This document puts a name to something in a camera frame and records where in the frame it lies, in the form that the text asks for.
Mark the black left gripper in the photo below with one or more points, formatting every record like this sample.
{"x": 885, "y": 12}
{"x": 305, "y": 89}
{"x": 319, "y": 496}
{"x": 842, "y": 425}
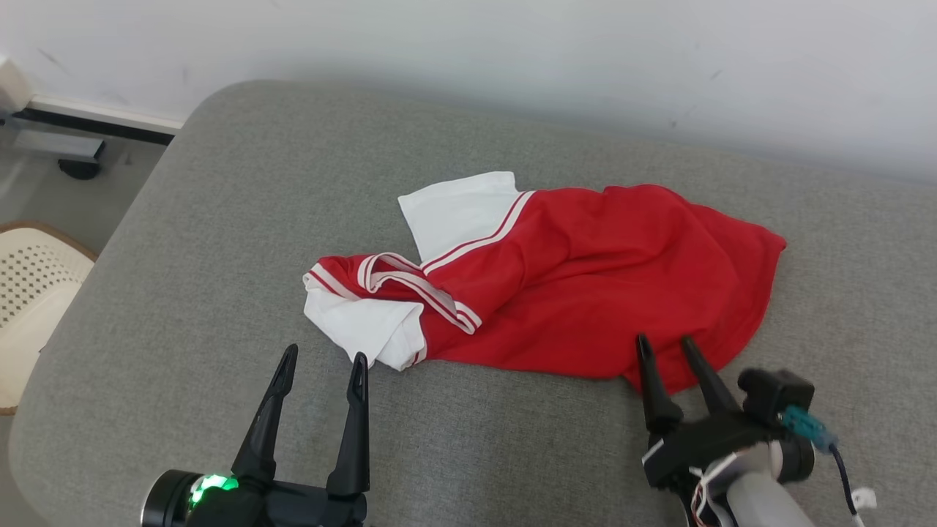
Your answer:
{"x": 293, "y": 509}

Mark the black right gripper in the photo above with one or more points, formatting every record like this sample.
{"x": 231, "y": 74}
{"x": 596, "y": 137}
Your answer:
{"x": 703, "y": 443}

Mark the red jersey with white sleeves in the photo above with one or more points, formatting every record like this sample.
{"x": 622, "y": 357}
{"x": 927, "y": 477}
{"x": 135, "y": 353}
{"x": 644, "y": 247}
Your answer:
{"x": 585, "y": 278}

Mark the white perforated laundry basket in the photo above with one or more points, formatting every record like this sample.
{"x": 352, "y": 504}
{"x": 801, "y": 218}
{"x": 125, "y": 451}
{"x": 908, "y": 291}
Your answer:
{"x": 36, "y": 293}

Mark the black caster wheel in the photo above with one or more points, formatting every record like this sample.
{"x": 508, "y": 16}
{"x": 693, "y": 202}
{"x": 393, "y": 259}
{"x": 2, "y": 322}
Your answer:
{"x": 79, "y": 170}

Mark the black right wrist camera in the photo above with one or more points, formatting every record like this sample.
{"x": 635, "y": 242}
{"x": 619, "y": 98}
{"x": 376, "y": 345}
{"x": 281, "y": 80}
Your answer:
{"x": 776, "y": 391}

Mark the grey metal frame bar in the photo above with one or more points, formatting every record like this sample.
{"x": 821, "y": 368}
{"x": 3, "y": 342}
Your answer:
{"x": 51, "y": 145}

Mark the white wall duct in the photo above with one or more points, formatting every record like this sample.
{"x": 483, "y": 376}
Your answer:
{"x": 13, "y": 86}

